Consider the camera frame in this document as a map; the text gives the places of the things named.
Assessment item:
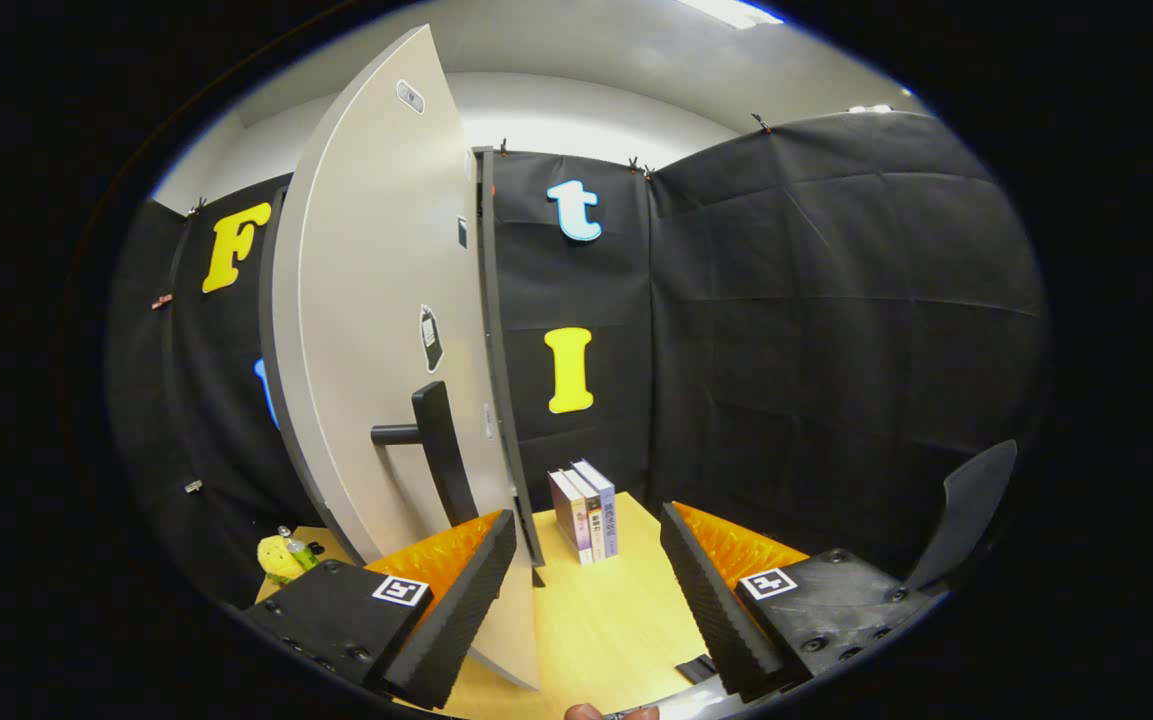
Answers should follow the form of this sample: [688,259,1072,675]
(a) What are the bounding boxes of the beige shoe cabinet door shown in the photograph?
[260,24,543,692]

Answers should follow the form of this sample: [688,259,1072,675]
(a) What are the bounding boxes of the purple spine book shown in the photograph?
[573,459,620,559]

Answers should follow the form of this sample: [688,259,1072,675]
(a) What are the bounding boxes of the black door handle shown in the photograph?
[371,381,481,529]

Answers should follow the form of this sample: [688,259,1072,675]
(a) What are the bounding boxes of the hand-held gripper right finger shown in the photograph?
[658,501,939,700]

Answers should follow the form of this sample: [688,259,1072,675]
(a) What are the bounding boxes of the grey spine book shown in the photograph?
[562,466,606,562]

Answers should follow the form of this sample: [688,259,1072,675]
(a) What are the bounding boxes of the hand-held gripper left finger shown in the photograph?
[239,510,519,710]

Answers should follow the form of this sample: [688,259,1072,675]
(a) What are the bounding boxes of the black backdrop cloth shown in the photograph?
[104,108,1050,611]

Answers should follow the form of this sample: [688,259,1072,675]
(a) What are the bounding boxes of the yellow plush toy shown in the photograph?
[255,535,307,587]

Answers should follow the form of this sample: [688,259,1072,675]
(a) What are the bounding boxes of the green drink bottle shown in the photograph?
[277,526,324,572]

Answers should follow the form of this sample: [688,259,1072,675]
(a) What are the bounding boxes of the white spine book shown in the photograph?
[547,469,595,567]

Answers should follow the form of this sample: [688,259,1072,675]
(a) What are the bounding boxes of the long ceiling light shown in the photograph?
[676,0,786,30]

